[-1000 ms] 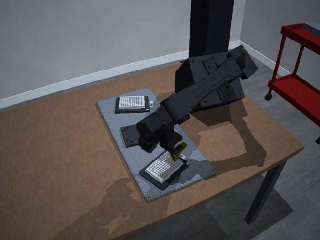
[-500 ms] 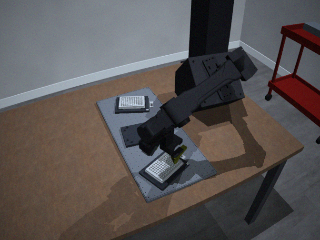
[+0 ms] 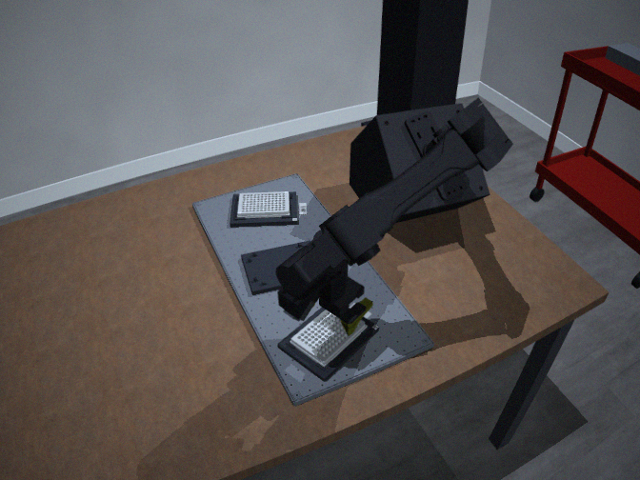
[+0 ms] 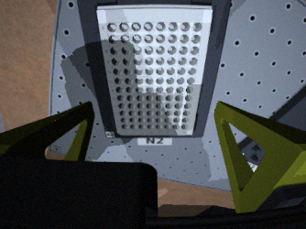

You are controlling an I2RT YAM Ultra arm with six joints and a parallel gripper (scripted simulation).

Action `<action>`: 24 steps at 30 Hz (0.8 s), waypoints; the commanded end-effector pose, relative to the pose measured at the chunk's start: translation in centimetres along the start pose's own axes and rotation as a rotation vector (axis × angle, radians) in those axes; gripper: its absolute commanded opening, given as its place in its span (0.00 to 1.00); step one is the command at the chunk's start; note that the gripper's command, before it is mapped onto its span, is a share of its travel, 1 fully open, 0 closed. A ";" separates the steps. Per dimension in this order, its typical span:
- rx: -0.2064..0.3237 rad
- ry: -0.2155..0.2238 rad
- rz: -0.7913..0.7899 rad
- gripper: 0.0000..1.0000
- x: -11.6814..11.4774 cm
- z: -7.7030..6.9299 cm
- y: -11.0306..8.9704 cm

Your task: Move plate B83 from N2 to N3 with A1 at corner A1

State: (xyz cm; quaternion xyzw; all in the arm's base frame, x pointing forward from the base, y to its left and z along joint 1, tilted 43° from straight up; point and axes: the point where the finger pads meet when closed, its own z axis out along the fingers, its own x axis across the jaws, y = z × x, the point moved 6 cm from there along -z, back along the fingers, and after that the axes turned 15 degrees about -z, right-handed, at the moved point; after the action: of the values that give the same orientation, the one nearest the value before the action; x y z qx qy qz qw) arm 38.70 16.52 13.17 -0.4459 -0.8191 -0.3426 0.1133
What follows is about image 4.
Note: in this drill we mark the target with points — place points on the white label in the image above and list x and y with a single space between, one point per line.
253 167
154 141

